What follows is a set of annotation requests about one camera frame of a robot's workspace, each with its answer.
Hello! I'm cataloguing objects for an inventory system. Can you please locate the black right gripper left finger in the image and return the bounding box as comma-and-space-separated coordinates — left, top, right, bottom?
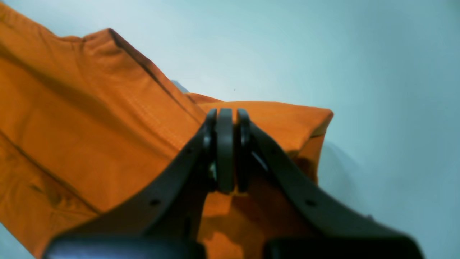
43, 109, 234, 259

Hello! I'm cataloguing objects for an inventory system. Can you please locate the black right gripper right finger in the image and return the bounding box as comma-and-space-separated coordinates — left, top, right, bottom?
235, 109, 423, 259

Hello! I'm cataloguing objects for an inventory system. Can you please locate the orange T-shirt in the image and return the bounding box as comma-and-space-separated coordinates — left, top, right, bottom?
0, 3, 334, 259

